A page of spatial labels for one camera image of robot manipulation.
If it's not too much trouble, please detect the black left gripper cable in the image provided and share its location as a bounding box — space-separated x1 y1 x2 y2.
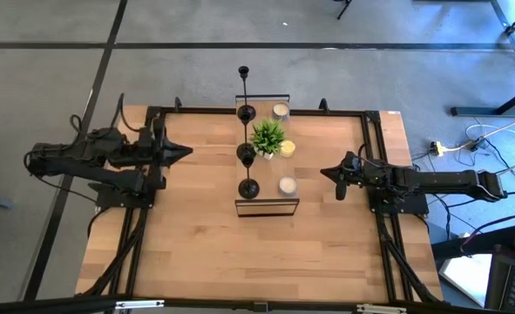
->
67 92 147 134

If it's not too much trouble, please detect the green artificial plant white pot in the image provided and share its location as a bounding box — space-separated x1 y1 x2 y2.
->
250 118 289 160

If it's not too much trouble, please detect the white cable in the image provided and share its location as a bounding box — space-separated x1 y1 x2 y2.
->
464 123 496 140

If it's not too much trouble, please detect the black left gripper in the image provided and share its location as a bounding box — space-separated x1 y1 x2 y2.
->
137 130 194 169

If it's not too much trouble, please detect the black metal candlestick holder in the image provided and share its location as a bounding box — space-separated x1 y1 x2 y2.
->
237 65 257 125
238 153 261 200
236 104 258 163

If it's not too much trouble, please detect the white board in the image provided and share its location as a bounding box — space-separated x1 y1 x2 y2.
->
438 253 493 307

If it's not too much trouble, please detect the black rig crossbar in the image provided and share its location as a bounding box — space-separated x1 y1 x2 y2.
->
0 295 515 314

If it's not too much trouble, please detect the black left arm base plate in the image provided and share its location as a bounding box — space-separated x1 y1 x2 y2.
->
95 174 158 209

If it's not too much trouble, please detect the black desk leg frame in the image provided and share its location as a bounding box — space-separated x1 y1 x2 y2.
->
491 0 515 84

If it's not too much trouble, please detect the silver metal bracket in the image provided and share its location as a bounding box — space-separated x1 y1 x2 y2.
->
356 304 408 314
115 299 166 311

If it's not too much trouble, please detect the black desk foot bar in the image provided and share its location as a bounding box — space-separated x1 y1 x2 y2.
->
451 82 515 118

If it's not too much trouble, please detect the black floor cable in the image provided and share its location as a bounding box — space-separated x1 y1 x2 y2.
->
429 189 515 211

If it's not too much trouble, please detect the black chair leg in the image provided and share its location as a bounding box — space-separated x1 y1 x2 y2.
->
333 0 354 21

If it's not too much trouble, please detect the wooden shelf black metal frame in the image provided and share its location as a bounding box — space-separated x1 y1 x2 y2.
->
234 93 301 218

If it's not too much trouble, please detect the black aluminium table frame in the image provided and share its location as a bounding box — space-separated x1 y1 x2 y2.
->
76 96 444 304

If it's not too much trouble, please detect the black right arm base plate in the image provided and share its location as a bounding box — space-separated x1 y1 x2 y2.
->
367 181 430 215

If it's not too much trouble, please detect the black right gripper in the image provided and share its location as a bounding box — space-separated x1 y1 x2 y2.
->
320 151 393 189

